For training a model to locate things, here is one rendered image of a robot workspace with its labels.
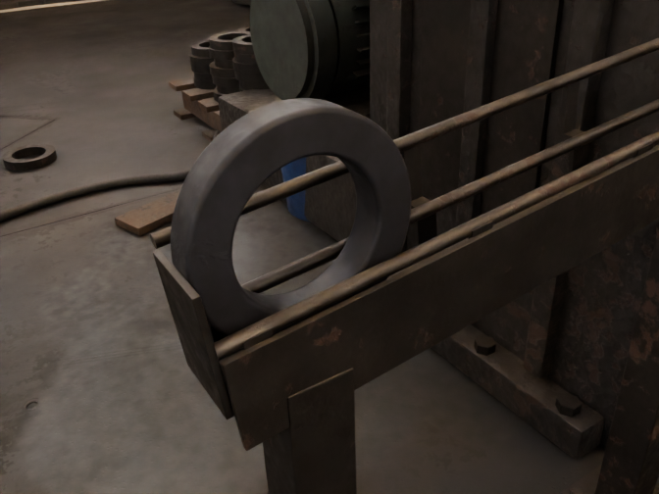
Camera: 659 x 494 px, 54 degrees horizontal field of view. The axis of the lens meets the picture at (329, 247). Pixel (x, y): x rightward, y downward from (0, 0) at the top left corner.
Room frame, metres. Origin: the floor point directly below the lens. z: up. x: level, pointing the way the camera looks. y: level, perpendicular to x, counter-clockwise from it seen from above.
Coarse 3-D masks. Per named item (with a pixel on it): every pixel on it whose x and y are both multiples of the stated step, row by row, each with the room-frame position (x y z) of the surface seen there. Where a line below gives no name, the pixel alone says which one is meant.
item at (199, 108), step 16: (224, 32) 2.63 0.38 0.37; (240, 32) 2.62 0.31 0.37; (192, 48) 2.70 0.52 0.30; (208, 48) 2.67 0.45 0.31; (224, 48) 2.47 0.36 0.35; (240, 48) 2.26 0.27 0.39; (192, 64) 2.69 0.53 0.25; (208, 64) 2.65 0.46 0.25; (224, 64) 2.47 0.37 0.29; (240, 64) 2.26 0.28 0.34; (256, 64) 2.24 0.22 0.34; (176, 80) 2.83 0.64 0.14; (192, 80) 2.82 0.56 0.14; (208, 80) 2.66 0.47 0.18; (224, 80) 2.46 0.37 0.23; (240, 80) 2.28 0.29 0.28; (256, 80) 2.25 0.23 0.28; (192, 96) 2.59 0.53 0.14; (208, 96) 2.62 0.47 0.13; (176, 112) 2.78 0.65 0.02; (192, 112) 2.74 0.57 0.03; (208, 112) 2.43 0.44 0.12
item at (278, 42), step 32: (256, 0) 1.99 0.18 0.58; (288, 0) 1.82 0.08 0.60; (320, 0) 1.79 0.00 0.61; (352, 0) 1.85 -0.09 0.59; (256, 32) 2.00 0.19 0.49; (288, 32) 1.83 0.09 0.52; (320, 32) 1.75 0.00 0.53; (352, 32) 1.81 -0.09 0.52; (288, 64) 1.84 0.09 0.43; (320, 64) 1.75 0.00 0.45; (352, 64) 1.82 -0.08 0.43; (224, 96) 2.19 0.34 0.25; (256, 96) 2.17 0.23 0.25; (288, 96) 1.85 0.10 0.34; (320, 96) 1.82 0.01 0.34; (352, 96) 1.99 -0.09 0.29; (224, 128) 2.17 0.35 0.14; (320, 160) 1.63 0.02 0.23; (320, 192) 1.64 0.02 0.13; (352, 192) 1.50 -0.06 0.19; (320, 224) 1.64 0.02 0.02; (352, 224) 1.50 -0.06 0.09
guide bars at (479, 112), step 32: (608, 64) 0.67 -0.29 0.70; (512, 96) 0.60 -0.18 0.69; (576, 96) 0.65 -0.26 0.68; (448, 128) 0.55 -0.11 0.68; (608, 128) 0.64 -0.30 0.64; (416, 160) 0.54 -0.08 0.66; (544, 160) 0.59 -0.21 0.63; (576, 160) 0.63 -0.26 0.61; (288, 192) 0.47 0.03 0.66; (416, 192) 0.54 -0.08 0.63; (480, 192) 0.55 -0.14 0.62; (416, 224) 0.52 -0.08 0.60; (320, 256) 0.46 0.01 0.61; (256, 288) 0.43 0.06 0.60
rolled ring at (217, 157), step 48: (240, 144) 0.38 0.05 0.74; (288, 144) 0.40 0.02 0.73; (336, 144) 0.42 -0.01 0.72; (384, 144) 0.44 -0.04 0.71; (192, 192) 0.38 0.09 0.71; (240, 192) 0.38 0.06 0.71; (384, 192) 0.44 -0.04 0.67; (192, 240) 0.36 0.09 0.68; (384, 240) 0.44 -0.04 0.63; (240, 288) 0.38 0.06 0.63
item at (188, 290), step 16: (160, 256) 0.39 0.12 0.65; (160, 272) 0.40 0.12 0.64; (176, 272) 0.37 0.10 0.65; (176, 288) 0.37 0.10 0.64; (192, 288) 0.35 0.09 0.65; (176, 304) 0.38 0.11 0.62; (192, 304) 0.34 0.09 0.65; (176, 320) 0.39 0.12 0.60; (192, 320) 0.35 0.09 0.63; (192, 336) 0.36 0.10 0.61; (208, 336) 0.34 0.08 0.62; (192, 352) 0.38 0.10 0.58; (208, 352) 0.34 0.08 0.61; (192, 368) 0.39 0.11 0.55; (208, 368) 0.35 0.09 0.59; (208, 384) 0.36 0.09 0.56; (224, 384) 0.34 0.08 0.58; (224, 400) 0.34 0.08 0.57; (224, 416) 0.35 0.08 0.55
